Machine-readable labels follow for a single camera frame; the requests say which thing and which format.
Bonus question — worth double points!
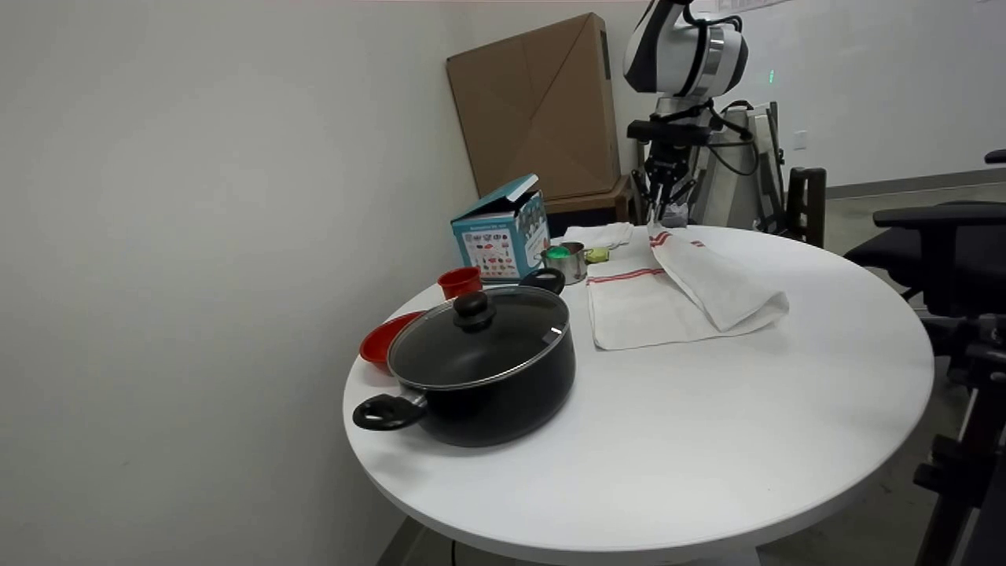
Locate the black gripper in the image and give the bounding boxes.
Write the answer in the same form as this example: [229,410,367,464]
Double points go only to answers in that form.
[643,140,701,230]

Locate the white cloth with red stripes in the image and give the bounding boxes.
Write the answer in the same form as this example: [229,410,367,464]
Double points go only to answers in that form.
[585,225,792,356]

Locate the white folded napkin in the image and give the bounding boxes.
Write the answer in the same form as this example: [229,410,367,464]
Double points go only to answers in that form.
[563,222,646,253]

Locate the yellow green sponge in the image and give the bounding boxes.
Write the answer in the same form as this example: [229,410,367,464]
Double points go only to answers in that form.
[583,243,630,268]

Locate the large brown cardboard box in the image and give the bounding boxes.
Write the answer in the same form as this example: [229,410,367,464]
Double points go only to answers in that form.
[443,10,639,213]

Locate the blue printed cardboard box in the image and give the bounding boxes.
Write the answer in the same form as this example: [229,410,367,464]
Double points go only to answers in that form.
[450,172,554,283]

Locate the glass pot lid black knob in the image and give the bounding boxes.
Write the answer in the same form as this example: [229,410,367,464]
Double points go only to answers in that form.
[386,291,571,395]

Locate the black cooking pot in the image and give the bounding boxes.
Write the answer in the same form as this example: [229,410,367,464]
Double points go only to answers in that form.
[349,268,579,446]

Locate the red plate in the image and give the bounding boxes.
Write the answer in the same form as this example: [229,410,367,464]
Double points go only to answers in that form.
[357,310,431,379]

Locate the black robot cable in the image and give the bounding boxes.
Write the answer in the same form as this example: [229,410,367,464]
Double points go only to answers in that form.
[701,98,768,179]

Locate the black upright post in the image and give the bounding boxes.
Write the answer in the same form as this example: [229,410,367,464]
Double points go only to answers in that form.
[782,166,829,248]

